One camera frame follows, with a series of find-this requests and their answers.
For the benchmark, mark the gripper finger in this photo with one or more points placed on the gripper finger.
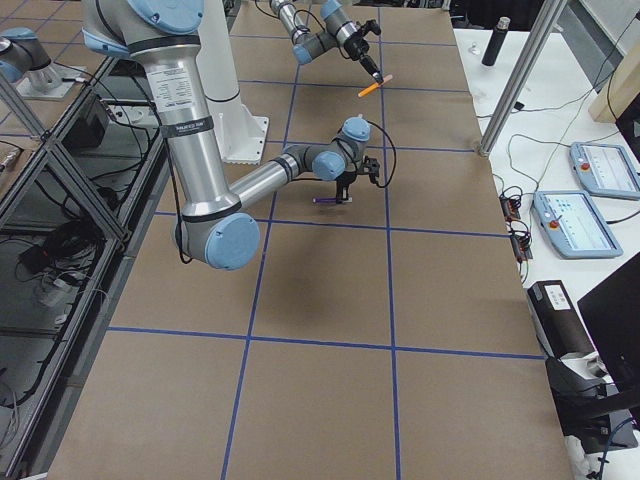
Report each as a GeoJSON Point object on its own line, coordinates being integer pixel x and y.
{"type": "Point", "coordinates": [342, 196]}
{"type": "Point", "coordinates": [377, 76]}

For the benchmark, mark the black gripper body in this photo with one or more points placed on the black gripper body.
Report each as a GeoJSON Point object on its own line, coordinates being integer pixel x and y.
{"type": "Point", "coordinates": [345, 181]}
{"type": "Point", "coordinates": [359, 48]}

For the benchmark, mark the orange highlighter pen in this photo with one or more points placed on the orange highlighter pen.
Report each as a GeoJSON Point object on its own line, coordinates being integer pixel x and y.
{"type": "Point", "coordinates": [375, 86]}

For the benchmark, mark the purple highlighter pen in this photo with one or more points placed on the purple highlighter pen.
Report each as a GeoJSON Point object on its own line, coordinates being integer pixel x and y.
{"type": "Point", "coordinates": [332, 201]}

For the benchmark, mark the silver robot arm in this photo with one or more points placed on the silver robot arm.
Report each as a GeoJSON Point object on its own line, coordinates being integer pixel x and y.
{"type": "Point", "coordinates": [184, 49]}
{"type": "Point", "coordinates": [313, 36]}

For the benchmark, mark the black water bottle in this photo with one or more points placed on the black water bottle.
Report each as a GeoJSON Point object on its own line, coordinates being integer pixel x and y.
{"type": "Point", "coordinates": [496, 41]}

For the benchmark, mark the near teach pendant tablet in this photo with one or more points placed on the near teach pendant tablet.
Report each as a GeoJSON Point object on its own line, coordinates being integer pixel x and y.
{"type": "Point", "coordinates": [574, 226]}

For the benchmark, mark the teach pendant tablet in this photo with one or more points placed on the teach pendant tablet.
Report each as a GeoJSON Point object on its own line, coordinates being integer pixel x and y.
{"type": "Point", "coordinates": [605, 170]}
{"type": "Point", "coordinates": [574, 226]}

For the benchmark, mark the far teach pendant tablet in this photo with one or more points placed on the far teach pendant tablet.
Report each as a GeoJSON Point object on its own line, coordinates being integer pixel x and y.
{"type": "Point", "coordinates": [605, 170]}

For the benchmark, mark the black computer monitor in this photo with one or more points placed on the black computer monitor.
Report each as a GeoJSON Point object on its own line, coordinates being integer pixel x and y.
{"type": "Point", "coordinates": [611, 314]}

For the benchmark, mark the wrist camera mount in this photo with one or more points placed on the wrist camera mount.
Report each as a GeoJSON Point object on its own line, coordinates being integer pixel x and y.
{"type": "Point", "coordinates": [370, 167]}
{"type": "Point", "coordinates": [369, 26]}

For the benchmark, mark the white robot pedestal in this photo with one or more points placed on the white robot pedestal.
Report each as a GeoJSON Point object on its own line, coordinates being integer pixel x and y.
{"type": "Point", "coordinates": [240, 135]}

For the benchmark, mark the aluminium frame post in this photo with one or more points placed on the aluminium frame post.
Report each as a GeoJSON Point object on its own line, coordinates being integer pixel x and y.
{"type": "Point", "coordinates": [533, 46]}

